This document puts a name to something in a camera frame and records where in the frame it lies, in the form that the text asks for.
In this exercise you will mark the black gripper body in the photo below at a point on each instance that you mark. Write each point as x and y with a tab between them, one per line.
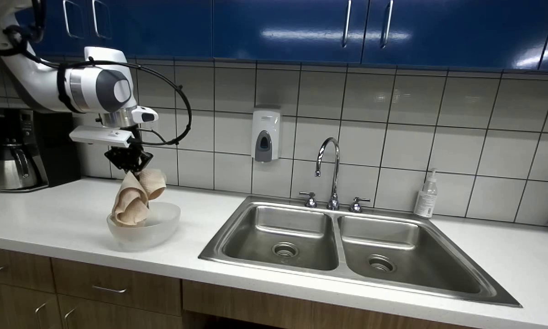
129	157

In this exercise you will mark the white cloth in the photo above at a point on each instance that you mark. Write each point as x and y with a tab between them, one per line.
131	203

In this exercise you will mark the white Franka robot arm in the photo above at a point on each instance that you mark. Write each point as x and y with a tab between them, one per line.
85	88

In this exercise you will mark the clear plastic bowl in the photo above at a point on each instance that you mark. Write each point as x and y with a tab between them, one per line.
158	228

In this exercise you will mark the black coffee maker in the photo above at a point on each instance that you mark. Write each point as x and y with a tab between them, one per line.
38	146

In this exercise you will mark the silver coffee carafe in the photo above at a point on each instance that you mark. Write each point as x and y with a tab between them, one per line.
8	170

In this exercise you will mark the wooden lower cabinet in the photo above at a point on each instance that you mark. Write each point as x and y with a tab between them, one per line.
140	298

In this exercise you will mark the blue upper cabinet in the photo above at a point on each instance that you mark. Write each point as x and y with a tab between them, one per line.
257	29

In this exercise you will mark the chrome gooseneck faucet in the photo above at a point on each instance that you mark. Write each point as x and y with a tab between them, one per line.
334	175

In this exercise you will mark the stainless steel double sink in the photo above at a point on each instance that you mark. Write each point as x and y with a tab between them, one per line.
348	243

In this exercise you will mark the clear soap pump bottle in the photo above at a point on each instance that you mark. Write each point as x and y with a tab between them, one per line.
427	197

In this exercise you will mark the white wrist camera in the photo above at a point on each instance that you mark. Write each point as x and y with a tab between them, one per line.
102	135

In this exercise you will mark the white wall soap dispenser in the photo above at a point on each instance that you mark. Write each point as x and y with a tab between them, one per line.
266	133

